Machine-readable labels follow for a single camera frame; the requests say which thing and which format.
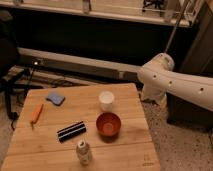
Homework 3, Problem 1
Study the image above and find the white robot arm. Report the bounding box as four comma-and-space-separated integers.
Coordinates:
137, 53, 213, 112

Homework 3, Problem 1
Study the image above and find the black office chair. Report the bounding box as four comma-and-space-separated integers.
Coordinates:
0, 10, 40, 120

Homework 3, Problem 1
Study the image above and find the metal pole stand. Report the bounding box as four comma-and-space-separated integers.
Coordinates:
164, 0, 190, 53

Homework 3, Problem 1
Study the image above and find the black white-striped block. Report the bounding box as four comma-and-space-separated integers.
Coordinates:
57, 121, 86, 142

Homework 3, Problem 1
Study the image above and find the wooden table board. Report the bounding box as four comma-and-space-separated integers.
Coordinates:
1, 83, 161, 171

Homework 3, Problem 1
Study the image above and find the white ceramic cup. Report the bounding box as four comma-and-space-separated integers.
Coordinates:
99, 91, 115, 112

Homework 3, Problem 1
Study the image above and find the white baseboard heater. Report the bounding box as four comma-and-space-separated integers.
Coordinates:
19, 48, 139, 82

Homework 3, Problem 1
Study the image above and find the blue sponge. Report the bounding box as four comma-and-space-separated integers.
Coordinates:
46, 92, 65, 106

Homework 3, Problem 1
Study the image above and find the orange-brown bowl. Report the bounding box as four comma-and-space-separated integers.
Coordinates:
96, 113, 121, 137

